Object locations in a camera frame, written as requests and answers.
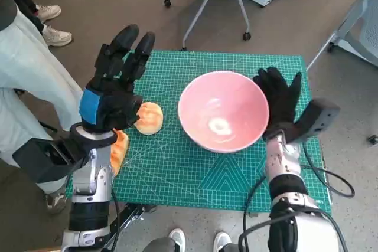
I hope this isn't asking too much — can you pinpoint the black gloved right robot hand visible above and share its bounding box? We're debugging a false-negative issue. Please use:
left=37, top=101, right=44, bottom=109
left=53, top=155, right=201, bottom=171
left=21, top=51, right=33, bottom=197
left=252, top=67, right=302, bottom=135

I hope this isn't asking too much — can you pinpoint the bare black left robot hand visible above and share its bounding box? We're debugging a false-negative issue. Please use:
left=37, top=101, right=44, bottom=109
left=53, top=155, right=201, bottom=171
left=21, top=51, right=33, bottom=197
left=79, top=24, right=157, bottom=132

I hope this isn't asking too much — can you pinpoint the round toy bread roll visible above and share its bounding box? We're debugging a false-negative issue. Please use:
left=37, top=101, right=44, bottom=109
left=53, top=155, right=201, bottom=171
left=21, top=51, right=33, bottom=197
left=134, top=102, right=164, bottom=136

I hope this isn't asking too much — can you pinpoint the long toy bread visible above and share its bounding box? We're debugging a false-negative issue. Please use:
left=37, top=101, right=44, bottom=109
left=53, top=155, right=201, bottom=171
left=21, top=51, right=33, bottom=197
left=109, top=129, right=130, bottom=178

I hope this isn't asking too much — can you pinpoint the pink bowl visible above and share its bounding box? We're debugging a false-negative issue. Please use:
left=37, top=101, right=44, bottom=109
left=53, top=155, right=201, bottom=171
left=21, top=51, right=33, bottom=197
left=177, top=71, right=270, bottom=154

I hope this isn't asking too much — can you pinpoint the person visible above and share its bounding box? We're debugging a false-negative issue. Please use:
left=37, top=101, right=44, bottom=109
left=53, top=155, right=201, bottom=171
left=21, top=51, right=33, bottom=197
left=0, top=0, right=83, bottom=216
left=0, top=0, right=73, bottom=48

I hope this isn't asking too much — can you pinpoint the green cutting mat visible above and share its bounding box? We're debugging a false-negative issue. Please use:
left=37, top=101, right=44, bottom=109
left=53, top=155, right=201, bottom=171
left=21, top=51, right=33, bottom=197
left=65, top=50, right=333, bottom=216

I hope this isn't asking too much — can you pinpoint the white shoe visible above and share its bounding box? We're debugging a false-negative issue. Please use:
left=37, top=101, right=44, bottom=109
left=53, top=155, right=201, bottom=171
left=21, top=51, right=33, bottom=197
left=213, top=230, right=233, bottom=252
left=168, top=228, right=186, bottom=252

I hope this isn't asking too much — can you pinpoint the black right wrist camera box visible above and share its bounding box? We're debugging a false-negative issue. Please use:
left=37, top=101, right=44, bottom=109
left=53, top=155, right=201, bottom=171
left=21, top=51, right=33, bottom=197
left=285, top=98, right=341, bottom=145

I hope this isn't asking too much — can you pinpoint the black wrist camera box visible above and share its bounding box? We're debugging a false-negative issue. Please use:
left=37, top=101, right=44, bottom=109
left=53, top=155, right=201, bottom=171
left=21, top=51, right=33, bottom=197
left=285, top=98, right=341, bottom=145
left=11, top=138, right=89, bottom=184

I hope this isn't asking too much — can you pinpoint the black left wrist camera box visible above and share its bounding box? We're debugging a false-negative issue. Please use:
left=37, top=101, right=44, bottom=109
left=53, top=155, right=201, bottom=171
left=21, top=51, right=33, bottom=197
left=11, top=138, right=89, bottom=184

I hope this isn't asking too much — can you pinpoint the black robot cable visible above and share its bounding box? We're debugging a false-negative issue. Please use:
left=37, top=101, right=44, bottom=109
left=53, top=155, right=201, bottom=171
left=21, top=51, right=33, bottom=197
left=301, top=142, right=355, bottom=198
left=110, top=186, right=122, bottom=252
left=237, top=175, right=274, bottom=252

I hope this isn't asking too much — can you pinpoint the black metal table bracket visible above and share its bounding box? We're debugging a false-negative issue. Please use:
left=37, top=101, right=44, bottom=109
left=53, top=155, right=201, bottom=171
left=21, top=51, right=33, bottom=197
left=110, top=203, right=158, bottom=252

